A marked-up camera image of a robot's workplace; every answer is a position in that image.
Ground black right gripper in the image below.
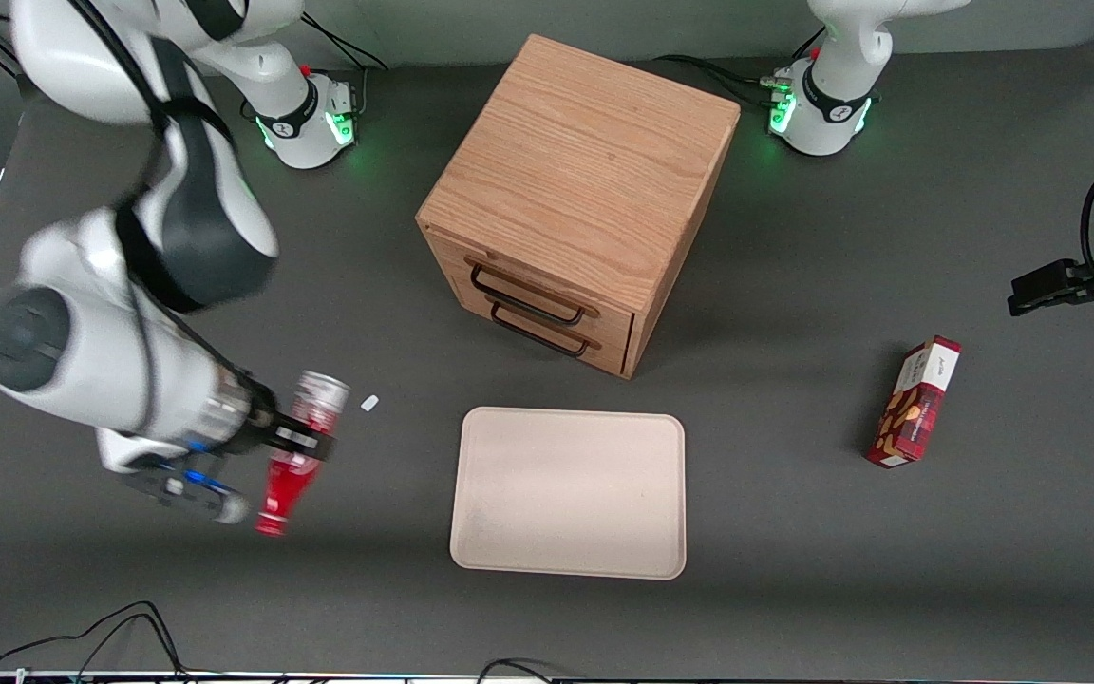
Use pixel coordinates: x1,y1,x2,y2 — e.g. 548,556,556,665
232,378,335,465

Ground red coke bottle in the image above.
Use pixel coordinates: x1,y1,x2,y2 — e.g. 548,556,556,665
255,370,351,538

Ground beige plastic tray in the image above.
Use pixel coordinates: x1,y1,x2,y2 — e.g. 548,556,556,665
449,407,688,581

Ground red cookie box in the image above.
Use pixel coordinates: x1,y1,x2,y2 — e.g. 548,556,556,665
866,335,963,469

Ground wooden drawer cabinet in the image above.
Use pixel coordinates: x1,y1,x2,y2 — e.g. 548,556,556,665
416,34,741,381

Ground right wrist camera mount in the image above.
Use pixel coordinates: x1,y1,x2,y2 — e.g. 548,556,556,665
96,427,252,525

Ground long black floor cable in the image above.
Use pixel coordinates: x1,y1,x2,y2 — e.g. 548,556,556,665
0,600,189,679

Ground black drawer handle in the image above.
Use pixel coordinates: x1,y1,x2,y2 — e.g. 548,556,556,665
469,263,588,327
490,302,594,358

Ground black cable at table edge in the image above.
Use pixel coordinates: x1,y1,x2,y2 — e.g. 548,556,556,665
476,658,559,684

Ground black left arm base cables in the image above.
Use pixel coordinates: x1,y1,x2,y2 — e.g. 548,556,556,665
651,27,828,107

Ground black right arm base cable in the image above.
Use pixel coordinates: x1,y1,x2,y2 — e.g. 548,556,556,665
298,13,388,73

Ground black cable along right arm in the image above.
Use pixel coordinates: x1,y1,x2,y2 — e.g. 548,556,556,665
72,0,254,400

